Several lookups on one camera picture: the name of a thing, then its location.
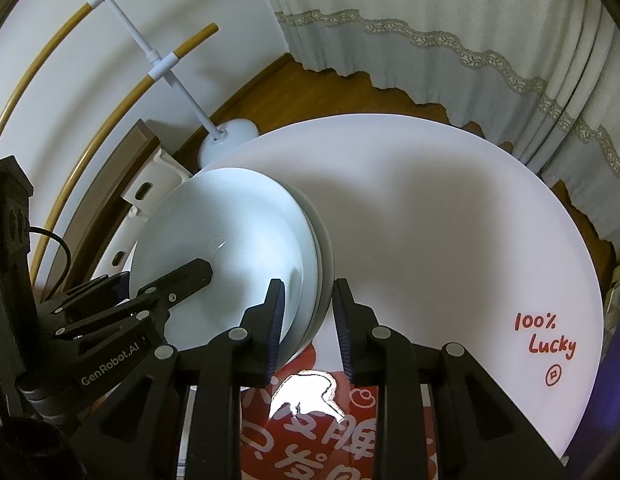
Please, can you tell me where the low brown white cabinet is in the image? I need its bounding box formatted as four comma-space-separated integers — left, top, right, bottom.
36, 120, 192, 297

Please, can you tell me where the white porcelain bowl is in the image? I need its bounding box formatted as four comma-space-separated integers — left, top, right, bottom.
130, 168, 314, 350
278, 183, 320, 367
289, 188, 335, 362

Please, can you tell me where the white stand with yellow hoops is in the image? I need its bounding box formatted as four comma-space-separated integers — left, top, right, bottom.
0, 0, 259, 286

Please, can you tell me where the black cable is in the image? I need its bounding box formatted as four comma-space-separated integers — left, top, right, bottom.
27, 225, 73, 302

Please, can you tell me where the beige pleated curtain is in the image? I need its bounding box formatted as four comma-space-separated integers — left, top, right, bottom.
269, 0, 620, 252

